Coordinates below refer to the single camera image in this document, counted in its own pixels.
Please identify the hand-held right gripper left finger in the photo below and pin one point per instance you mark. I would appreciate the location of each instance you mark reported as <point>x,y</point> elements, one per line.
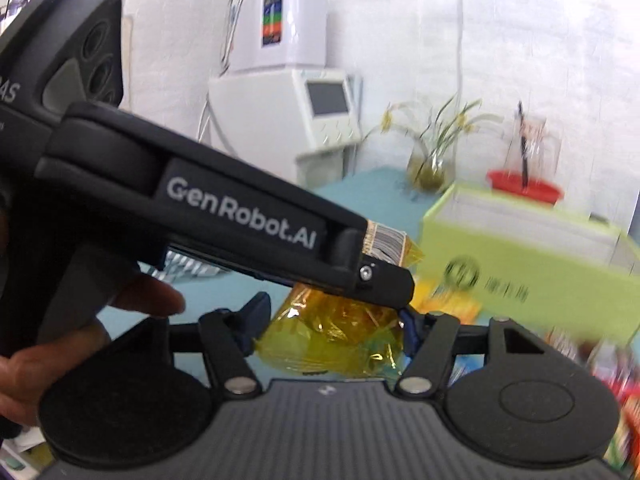
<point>256,317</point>

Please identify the colourful snack packets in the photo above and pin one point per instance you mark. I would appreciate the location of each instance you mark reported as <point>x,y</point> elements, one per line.
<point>600,365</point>

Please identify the glass vase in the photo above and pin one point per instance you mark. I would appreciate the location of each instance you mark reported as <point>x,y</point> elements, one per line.
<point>427,172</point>

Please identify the white appliance with screen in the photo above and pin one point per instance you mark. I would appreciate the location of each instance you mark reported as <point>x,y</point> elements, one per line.
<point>260,105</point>

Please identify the yellow foil snack packet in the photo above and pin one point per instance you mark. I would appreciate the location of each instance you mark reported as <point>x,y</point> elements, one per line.
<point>340,327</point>

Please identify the clear plastic wrap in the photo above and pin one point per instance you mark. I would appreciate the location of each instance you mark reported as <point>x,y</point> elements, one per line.
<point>540,145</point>

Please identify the dark plant stem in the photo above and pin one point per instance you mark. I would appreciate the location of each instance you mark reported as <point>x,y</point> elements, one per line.
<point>524,150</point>

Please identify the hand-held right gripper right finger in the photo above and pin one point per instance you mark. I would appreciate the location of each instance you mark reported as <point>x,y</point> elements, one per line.
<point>408,332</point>

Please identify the white tank with colour label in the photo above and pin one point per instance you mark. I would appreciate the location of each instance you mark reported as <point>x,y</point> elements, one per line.
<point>295,20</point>

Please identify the person's left hand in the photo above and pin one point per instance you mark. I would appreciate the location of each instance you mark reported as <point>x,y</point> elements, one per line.
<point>150,300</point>

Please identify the light green cardboard box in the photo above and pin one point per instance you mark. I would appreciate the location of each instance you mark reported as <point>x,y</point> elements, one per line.
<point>525,260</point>

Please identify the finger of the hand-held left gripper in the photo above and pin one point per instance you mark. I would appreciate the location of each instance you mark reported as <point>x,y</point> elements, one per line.
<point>385,285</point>

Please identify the red plastic basin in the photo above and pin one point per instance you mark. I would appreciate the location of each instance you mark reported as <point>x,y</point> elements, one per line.
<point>525,189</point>

